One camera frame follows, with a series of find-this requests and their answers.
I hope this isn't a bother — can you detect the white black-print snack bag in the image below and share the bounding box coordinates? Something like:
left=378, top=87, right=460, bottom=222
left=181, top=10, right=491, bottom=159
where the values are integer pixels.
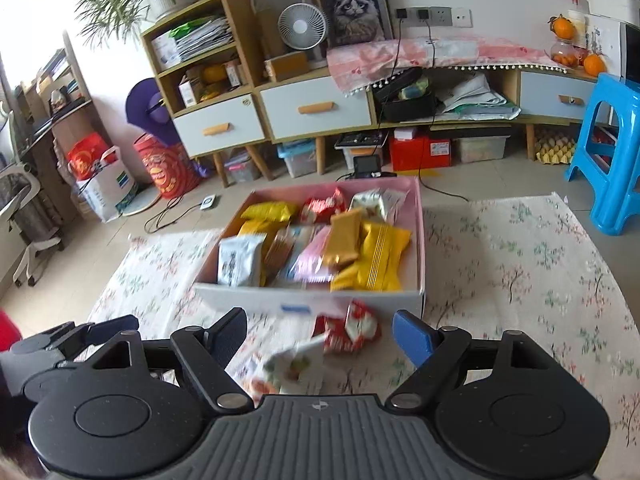
left=217, top=233, right=266, bottom=287

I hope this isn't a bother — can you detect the brown cracker packet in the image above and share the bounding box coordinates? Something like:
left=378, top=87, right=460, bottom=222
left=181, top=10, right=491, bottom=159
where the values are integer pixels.
left=264, top=226, right=299, bottom=275

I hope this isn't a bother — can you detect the gold orange snack packet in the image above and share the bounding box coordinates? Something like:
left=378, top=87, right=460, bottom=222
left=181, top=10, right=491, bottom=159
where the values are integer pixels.
left=322, top=208, right=362, bottom=268

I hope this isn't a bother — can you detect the yellow snack bag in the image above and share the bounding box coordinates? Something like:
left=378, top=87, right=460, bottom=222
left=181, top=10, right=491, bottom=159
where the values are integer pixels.
left=241, top=200, right=297, bottom=223

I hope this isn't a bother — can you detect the white pecan kernels bag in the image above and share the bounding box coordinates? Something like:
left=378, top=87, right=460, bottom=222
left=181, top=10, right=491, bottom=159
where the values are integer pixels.
left=349, top=188, right=407, bottom=224

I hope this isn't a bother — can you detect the red white snack bag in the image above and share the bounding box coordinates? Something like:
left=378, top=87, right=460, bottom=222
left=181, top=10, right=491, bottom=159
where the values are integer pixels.
left=299, top=188, right=347, bottom=224

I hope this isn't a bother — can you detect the white orange snack bag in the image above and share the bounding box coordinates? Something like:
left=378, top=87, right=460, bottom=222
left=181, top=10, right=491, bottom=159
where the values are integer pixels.
left=248, top=335, right=326, bottom=403

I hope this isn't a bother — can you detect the small red snack bag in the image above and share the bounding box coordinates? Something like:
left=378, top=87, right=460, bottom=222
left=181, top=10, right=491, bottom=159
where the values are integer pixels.
left=312, top=300, right=382, bottom=353

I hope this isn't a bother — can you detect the white office chair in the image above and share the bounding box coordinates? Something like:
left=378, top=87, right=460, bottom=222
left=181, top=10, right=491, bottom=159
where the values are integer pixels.
left=1, top=110, right=64, bottom=287

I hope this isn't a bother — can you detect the pink cardboard box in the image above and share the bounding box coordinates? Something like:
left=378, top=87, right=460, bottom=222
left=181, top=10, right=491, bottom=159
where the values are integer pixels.
left=194, top=177, right=425, bottom=318

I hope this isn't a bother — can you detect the white shopping bag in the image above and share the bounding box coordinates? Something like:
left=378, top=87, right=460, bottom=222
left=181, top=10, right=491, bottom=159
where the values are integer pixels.
left=76, top=146, right=138, bottom=223

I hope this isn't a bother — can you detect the red round gift bag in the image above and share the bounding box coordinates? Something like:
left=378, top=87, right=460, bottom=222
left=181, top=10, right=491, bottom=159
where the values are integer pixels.
left=134, top=133, right=202, bottom=200

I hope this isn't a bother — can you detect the red storage box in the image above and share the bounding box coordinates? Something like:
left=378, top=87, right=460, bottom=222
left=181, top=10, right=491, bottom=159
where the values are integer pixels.
left=390, top=136, right=452, bottom=172

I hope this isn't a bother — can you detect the clear plastic storage bin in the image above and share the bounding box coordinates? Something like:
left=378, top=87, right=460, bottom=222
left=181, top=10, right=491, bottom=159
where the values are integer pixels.
left=454, top=136, right=509, bottom=164

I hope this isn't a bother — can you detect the yellow egg tray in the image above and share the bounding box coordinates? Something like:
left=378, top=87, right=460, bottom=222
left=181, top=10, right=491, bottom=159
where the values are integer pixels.
left=534, top=130, right=577, bottom=166

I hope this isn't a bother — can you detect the blue plastic stool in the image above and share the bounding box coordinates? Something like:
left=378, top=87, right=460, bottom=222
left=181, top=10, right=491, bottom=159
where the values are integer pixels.
left=565, top=73, right=639, bottom=235

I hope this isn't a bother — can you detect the wooden drawer cabinet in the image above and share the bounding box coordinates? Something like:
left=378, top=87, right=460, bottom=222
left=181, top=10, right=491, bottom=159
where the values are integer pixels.
left=141, top=0, right=596, bottom=160

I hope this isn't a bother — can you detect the pink fringed cloth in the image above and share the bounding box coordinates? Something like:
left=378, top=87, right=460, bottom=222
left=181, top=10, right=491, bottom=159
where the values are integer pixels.
left=326, top=36, right=567, bottom=94

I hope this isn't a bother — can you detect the orange fruit lower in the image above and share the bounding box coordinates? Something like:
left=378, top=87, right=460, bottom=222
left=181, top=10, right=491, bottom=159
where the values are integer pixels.
left=582, top=53, right=608, bottom=77

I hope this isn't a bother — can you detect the orange fruit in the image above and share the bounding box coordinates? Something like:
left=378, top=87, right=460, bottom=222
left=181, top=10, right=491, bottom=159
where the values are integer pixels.
left=582, top=53, right=608, bottom=77
left=548, top=14, right=576, bottom=41

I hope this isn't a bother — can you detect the white desk fan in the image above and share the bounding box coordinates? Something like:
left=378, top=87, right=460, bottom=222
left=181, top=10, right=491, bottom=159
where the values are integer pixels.
left=278, top=2, right=329, bottom=70

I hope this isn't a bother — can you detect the orange fruit on top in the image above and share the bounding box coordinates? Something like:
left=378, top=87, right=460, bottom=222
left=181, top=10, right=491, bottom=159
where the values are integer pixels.
left=548, top=14, right=576, bottom=41

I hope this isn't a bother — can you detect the framed cat picture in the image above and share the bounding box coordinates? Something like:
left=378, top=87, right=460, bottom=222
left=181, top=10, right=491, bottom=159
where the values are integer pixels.
left=311, top=0, right=394, bottom=48

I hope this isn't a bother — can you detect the wall power outlet strip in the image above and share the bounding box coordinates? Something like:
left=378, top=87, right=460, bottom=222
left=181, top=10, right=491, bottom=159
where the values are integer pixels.
left=395, top=6, right=473, bottom=28

